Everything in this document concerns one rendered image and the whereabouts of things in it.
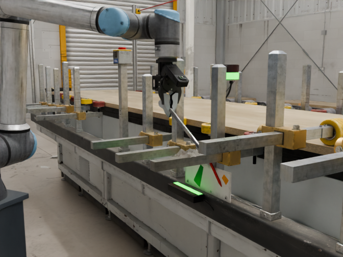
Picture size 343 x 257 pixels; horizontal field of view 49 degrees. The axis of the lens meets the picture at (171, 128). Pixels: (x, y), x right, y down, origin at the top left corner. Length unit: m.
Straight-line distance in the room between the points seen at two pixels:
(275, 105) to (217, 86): 0.25
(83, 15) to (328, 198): 0.98
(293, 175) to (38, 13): 1.06
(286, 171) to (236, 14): 10.97
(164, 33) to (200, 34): 10.18
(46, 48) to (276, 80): 8.43
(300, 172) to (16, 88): 1.30
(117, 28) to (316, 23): 8.72
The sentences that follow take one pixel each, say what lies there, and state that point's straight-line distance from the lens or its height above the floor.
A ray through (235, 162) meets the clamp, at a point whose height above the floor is 0.83.
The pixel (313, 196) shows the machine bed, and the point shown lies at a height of 0.73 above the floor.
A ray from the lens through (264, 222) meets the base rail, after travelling 1.13.
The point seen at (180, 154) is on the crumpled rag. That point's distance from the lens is 1.16.
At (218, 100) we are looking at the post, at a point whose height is 1.03.
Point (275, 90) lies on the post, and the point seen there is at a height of 1.07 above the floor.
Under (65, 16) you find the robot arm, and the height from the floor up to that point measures 1.31.
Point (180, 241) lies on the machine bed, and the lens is 2.08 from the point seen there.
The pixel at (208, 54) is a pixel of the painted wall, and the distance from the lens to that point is 11.67.
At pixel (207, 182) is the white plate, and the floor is 0.74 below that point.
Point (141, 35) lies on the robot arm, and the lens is 1.39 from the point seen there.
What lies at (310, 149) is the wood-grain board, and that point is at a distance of 1.24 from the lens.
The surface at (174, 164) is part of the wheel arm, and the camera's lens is 1.13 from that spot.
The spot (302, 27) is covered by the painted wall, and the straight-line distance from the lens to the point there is 10.02.
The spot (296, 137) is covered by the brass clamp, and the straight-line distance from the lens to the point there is 1.02.
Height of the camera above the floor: 1.13
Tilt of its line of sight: 9 degrees down
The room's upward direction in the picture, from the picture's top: straight up
